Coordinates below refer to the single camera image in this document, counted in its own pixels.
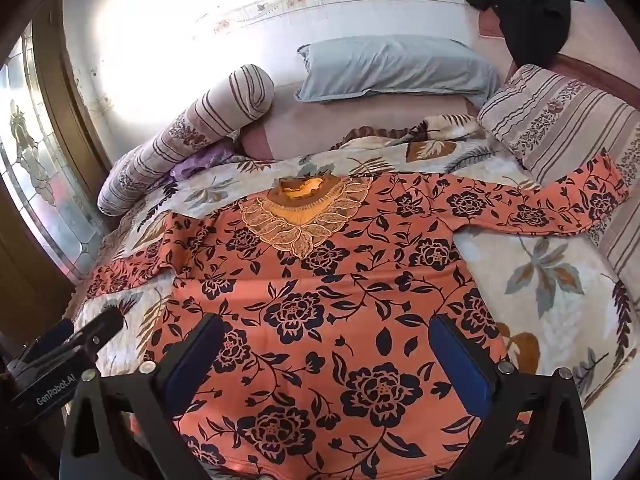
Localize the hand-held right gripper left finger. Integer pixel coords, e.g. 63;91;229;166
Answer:
59;312;226;480

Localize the orange floral shirt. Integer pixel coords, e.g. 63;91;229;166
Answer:
85;154;631;480

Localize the leaf print blanket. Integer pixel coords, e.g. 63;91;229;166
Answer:
75;114;640;411

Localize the pink headboard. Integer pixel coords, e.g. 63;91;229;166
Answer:
477;0;640;111

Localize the wooden stained glass door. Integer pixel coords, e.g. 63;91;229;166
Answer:
0;7;115;301

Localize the black cloth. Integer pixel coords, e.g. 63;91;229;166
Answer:
465;0;586;68

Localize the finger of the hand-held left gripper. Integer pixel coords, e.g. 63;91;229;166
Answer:
17;317;76;363
70;307;125;357

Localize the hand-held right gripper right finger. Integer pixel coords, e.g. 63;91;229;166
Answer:
429;314;598;480

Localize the striped floral pillow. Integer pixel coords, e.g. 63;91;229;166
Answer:
476;64;640;281

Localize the purple cloth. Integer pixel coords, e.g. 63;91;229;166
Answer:
169;139;237;182

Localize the striped bolster pillow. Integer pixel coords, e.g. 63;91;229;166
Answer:
96;64;276;217

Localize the pink bed sheet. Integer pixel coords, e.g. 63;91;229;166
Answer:
239;82;482;162

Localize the grey pillow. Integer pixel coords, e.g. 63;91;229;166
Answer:
295;35;502;109

